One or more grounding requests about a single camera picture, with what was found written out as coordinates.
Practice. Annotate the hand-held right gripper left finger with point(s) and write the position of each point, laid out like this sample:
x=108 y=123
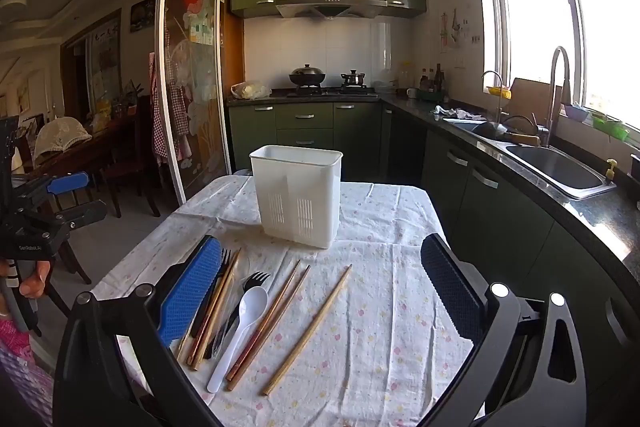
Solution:
x=190 y=292

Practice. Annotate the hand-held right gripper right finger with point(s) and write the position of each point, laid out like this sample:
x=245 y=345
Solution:
x=450 y=287

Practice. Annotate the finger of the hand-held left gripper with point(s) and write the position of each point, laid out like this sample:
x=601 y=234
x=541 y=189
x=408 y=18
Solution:
x=85 y=213
x=67 y=183

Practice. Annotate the dark brown chopstick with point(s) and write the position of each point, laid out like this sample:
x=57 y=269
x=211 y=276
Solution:
x=207 y=307

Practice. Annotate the light wooden chopstick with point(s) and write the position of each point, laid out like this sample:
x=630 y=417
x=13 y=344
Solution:
x=307 y=329
x=212 y=332
x=214 y=307

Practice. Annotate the black plastic fork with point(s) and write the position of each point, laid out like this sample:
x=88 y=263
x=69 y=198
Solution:
x=226 y=257
x=257 y=281

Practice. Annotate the white plastic spoon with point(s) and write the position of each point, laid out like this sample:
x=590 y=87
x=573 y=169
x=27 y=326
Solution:
x=252 y=304

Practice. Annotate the reddish brown chopstick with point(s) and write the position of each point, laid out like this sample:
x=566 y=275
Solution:
x=272 y=307
x=282 y=307

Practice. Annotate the white plastic utensil holder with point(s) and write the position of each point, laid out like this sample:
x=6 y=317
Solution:
x=295 y=187

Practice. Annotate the person's left hand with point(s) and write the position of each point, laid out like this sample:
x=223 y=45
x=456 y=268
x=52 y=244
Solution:
x=35 y=279

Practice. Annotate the white lace food cover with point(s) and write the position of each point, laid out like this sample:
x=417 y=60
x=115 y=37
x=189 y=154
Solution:
x=60 y=137

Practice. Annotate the dark wooden dining table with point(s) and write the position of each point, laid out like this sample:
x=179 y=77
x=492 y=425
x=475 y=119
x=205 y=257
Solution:
x=105 y=142

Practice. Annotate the dark wooden chair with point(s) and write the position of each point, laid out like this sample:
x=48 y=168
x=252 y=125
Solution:
x=135 y=167

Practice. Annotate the white floral tablecloth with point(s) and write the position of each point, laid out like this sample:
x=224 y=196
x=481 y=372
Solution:
x=380 y=307

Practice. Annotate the green long base cabinet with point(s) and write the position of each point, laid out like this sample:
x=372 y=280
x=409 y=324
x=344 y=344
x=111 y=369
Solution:
x=500 y=217

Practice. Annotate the red checked apron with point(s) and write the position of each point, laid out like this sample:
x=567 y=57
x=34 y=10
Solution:
x=165 y=122

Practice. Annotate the person's pink patterned clothing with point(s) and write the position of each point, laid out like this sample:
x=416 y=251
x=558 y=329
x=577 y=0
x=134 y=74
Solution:
x=20 y=382

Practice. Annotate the steel sink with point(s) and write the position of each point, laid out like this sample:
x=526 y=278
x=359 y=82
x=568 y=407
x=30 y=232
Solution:
x=560 y=167

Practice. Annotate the dark stone kitchen counter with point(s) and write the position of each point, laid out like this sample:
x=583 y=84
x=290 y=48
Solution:
x=600 y=217

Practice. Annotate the white dishcloth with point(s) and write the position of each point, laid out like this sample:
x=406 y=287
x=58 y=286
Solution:
x=455 y=112

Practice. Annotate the painted sliding glass door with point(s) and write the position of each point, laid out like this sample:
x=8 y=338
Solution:
x=200 y=57

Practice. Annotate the small steel faucet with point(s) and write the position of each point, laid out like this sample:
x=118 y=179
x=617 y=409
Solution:
x=497 y=102

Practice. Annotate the white cup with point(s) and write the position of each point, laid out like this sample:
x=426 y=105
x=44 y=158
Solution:
x=411 y=93

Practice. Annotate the yellow sink soap pump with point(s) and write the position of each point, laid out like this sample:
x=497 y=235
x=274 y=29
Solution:
x=610 y=169

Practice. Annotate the yellow hanging sponge basket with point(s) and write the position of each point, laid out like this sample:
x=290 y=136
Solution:
x=500 y=93

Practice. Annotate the wooden cutting board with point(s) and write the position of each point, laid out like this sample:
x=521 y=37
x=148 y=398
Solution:
x=530 y=102

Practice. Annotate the white plastic bag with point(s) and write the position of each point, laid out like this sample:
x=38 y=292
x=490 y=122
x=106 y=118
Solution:
x=249 y=90

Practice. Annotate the dark sauce bottle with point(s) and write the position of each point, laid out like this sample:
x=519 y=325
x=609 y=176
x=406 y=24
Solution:
x=424 y=81
x=439 y=79

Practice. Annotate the green drawer base cabinet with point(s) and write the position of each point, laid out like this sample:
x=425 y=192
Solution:
x=305 y=117

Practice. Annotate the small pale bowl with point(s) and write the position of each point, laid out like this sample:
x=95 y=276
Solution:
x=576 y=113

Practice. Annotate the tall steel faucet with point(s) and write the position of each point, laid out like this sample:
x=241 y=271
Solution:
x=552 y=97

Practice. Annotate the green plastic basket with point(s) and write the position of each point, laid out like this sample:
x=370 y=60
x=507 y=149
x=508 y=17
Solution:
x=610 y=127

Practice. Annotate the gas stove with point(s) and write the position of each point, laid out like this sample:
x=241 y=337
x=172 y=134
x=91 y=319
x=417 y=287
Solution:
x=330 y=92

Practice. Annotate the black wok with lid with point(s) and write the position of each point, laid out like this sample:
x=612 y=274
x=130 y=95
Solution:
x=306 y=76

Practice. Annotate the kitchen window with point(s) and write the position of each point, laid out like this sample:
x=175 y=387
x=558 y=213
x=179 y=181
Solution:
x=600 y=7

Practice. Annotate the dark framed wall picture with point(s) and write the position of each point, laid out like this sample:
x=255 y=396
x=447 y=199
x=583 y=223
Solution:
x=142 y=14

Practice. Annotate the wall sticker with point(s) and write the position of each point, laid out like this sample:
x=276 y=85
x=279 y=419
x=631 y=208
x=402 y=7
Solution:
x=452 y=32

